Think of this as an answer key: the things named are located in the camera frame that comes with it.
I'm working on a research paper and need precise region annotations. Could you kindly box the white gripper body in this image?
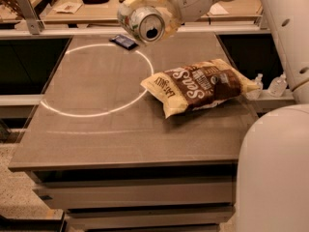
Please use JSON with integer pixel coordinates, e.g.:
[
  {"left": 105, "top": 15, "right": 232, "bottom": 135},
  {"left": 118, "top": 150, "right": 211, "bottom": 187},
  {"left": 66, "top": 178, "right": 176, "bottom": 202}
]
[{"left": 168, "top": 0, "right": 213, "bottom": 23}]

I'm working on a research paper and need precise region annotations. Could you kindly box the silver green 7up can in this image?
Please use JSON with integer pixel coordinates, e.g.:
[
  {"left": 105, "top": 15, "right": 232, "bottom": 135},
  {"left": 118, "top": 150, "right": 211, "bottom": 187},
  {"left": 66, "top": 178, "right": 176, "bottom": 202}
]
[{"left": 117, "top": 4, "right": 165, "bottom": 44}]

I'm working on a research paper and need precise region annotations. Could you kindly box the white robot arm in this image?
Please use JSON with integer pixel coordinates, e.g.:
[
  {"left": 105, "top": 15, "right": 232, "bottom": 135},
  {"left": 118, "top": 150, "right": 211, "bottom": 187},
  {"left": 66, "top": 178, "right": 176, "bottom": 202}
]
[{"left": 118, "top": 0, "right": 309, "bottom": 232}]

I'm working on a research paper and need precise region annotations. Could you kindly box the white paper sheet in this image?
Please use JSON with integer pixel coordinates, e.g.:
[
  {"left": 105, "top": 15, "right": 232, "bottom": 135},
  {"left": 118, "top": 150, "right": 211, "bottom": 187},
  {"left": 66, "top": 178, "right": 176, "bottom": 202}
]
[{"left": 210, "top": 3, "right": 228, "bottom": 15}]

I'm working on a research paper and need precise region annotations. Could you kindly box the dark blue snack packet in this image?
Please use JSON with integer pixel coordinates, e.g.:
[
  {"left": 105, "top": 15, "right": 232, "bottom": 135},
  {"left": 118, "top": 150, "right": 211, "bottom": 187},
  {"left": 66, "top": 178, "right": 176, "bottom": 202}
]
[{"left": 109, "top": 35, "right": 138, "bottom": 50}]

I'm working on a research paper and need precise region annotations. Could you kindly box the brown yellow chips bag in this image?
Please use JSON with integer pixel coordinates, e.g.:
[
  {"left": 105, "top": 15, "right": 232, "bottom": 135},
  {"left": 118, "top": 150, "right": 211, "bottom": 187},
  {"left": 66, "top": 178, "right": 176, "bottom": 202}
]
[{"left": 141, "top": 59, "right": 257, "bottom": 118}]

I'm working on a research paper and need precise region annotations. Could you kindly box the black oblong object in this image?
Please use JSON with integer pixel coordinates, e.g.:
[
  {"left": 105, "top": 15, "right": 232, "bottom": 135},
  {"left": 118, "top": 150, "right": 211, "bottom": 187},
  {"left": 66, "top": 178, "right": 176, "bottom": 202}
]
[{"left": 82, "top": 0, "right": 109, "bottom": 5}]

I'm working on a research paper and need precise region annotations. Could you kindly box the paper card on back table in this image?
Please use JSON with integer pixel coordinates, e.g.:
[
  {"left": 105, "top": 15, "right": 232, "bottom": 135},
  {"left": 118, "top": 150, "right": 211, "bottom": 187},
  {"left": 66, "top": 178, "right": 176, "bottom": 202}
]
[{"left": 54, "top": 2, "right": 82, "bottom": 14}]

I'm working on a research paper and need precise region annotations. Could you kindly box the clear plastic bottle left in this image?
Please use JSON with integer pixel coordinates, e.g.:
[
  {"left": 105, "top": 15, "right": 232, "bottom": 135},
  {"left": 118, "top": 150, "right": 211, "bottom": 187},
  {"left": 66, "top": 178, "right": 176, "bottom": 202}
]
[{"left": 247, "top": 73, "right": 264, "bottom": 101}]

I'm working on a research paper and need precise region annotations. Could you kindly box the clear plastic bottle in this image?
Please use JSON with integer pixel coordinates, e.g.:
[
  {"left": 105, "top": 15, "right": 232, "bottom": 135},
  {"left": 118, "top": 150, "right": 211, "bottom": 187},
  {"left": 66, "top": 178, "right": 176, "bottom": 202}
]
[
  {"left": 267, "top": 73, "right": 288, "bottom": 97},
  {"left": 247, "top": 73, "right": 264, "bottom": 101}
]

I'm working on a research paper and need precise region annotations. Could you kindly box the clear plastic bottle right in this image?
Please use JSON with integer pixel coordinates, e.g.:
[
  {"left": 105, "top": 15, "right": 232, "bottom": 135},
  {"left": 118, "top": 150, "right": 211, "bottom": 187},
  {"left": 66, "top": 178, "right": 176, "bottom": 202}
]
[{"left": 267, "top": 73, "right": 288, "bottom": 97}]

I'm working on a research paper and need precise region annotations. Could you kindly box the left metal bracket post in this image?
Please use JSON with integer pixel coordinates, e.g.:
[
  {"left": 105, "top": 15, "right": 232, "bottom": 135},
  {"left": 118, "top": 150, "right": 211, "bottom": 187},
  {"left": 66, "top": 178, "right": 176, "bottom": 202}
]
[{"left": 16, "top": 0, "right": 44, "bottom": 35}]

